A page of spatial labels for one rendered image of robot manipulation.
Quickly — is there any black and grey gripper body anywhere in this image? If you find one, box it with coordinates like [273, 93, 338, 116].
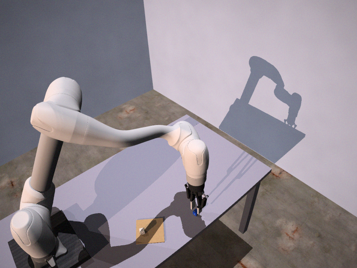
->
[188, 183, 205, 196]

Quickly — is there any tan flat mat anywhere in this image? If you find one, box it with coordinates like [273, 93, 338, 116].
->
[136, 218, 165, 244]

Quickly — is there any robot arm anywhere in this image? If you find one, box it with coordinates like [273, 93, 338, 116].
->
[10, 77, 209, 268]

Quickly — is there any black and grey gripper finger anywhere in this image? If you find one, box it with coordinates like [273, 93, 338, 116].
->
[195, 192, 209, 214]
[185, 182, 196, 209]

